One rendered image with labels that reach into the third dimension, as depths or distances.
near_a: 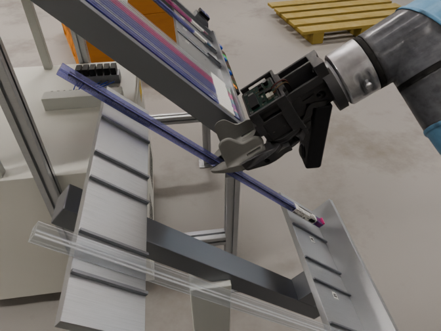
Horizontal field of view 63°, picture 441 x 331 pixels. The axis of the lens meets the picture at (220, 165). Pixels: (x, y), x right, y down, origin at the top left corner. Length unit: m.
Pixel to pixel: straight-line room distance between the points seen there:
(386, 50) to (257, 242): 1.24
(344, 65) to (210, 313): 0.41
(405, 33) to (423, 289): 1.30
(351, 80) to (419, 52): 0.08
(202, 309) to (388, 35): 0.45
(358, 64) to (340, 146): 1.72
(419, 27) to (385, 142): 1.84
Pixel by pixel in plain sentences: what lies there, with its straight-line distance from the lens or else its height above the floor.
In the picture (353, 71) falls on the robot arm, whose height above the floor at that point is 1.08.
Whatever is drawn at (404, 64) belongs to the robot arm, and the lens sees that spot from 0.50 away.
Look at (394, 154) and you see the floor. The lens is 2.26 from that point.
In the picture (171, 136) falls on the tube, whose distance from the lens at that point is 0.50.
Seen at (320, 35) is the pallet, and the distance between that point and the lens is 3.46.
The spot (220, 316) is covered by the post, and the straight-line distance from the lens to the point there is 0.62.
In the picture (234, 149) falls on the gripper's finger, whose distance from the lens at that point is 0.51.
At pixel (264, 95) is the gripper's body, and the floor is 1.04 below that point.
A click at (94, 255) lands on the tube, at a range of 0.32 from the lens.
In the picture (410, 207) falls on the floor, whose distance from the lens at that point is 1.96.
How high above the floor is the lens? 1.28
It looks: 41 degrees down
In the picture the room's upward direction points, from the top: straight up
